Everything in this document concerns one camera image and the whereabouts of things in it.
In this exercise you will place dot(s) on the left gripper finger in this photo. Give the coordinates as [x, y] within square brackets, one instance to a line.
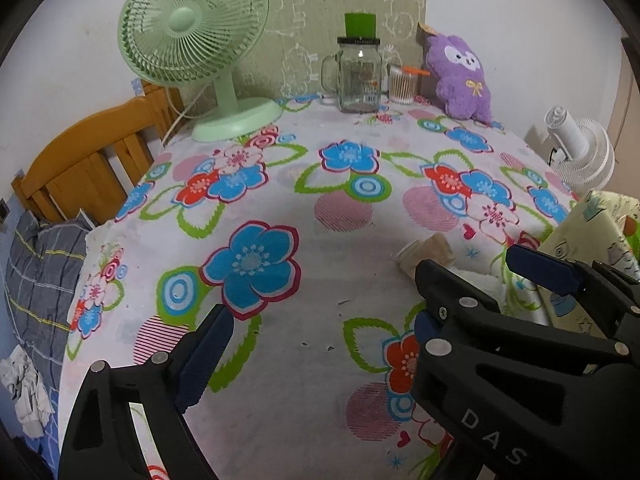
[100, 440]

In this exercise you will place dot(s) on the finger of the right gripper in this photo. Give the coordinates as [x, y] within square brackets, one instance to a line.
[450, 303]
[559, 276]

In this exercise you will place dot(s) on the white cloth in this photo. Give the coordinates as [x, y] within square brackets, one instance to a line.
[495, 289]

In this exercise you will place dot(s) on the yellow patterned storage box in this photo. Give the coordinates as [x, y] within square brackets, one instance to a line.
[604, 227]

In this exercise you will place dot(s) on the white crumpled clothing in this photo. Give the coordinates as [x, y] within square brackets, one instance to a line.
[30, 397]

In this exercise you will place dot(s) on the white standing fan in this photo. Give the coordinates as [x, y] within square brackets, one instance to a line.
[578, 150]

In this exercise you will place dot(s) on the floral tablecloth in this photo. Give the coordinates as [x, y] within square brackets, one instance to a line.
[296, 230]

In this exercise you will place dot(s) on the beige door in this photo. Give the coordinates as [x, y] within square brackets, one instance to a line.
[623, 128]

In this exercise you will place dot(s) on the grey plaid pillow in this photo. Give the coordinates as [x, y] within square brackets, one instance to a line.
[43, 268]

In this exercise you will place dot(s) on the purple plush bunny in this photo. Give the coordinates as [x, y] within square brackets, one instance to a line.
[460, 78]

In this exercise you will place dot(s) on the cotton swab container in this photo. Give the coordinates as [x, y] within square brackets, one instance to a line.
[403, 83]

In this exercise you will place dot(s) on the glass mason jar mug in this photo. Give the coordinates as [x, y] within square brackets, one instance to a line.
[353, 74]

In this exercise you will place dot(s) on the wooden bed headboard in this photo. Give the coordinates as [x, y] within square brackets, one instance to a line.
[72, 173]

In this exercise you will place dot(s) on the green cup on jar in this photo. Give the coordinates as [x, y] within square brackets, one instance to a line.
[360, 25]

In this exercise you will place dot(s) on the green patterned board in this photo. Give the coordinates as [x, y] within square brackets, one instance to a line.
[299, 34]

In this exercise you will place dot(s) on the green desk fan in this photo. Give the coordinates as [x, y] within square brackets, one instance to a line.
[176, 43]

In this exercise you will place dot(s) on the wall socket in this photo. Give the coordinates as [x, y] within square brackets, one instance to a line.
[4, 211]

